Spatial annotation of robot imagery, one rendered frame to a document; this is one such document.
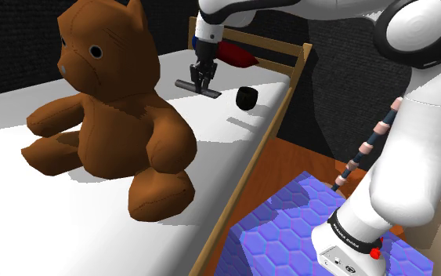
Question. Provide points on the brown plush teddy bear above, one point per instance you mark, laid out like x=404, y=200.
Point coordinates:
x=113, y=111

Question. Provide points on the grey flat bar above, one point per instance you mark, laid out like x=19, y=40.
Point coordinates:
x=185, y=85

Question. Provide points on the red pillow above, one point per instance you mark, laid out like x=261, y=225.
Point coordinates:
x=235, y=54

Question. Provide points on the dark pole with pink bands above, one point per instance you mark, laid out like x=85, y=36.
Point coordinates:
x=365, y=147

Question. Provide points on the wooden bed with white mattress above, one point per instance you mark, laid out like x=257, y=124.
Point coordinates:
x=90, y=237

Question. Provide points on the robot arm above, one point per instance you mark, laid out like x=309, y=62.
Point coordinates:
x=415, y=126

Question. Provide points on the purple hexagon patterned robot stand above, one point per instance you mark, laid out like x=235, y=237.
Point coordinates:
x=281, y=237

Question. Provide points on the black cup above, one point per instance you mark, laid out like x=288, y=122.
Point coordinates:
x=246, y=98

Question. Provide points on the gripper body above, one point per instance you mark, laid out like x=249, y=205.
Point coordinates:
x=205, y=53

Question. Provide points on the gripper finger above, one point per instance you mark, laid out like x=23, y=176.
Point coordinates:
x=208, y=80
x=195, y=78

